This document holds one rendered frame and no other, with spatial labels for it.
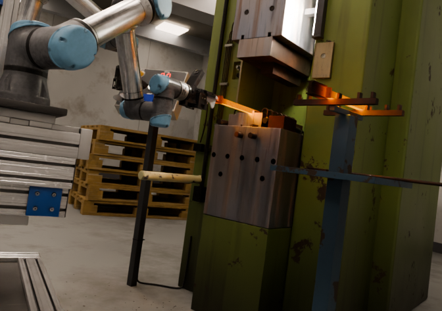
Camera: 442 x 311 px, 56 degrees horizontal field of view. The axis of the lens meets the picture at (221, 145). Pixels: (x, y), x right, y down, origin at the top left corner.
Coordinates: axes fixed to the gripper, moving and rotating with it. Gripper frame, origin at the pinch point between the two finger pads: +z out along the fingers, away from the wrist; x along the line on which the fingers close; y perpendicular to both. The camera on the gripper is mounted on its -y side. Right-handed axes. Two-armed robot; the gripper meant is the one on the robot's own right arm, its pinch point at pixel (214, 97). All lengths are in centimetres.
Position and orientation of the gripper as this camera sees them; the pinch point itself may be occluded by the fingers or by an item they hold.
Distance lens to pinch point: 181.7
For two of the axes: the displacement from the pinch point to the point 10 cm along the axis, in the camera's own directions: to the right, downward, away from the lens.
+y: -1.4, 9.9, -0.5
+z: 6.1, 1.3, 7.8
